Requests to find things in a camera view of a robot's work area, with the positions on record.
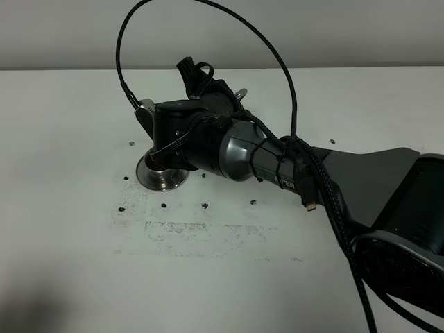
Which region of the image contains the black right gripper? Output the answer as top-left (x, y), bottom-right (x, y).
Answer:
top-left (176, 57), bottom-right (243, 117)

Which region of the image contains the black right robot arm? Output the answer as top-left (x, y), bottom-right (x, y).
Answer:
top-left (151, 57), bottom-right (443, 314)

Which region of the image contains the front stainless steel teacup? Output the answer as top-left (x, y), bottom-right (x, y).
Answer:
top-left (142, 148), bottom-right (173, 175)

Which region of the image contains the stainless steel teapot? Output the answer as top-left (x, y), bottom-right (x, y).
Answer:
top-left (234, 88), bottom-right (248, 103)

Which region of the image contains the front steel saucer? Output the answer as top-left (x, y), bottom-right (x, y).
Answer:
top-left (136, 158), bottom-right (189, 191)

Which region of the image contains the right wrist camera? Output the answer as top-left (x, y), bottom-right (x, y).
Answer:
top-left (135, 99), bottom-right (155, 139)

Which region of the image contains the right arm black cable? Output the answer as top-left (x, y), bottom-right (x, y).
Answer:
top-left (116, 0), bottom-right (444, 333)

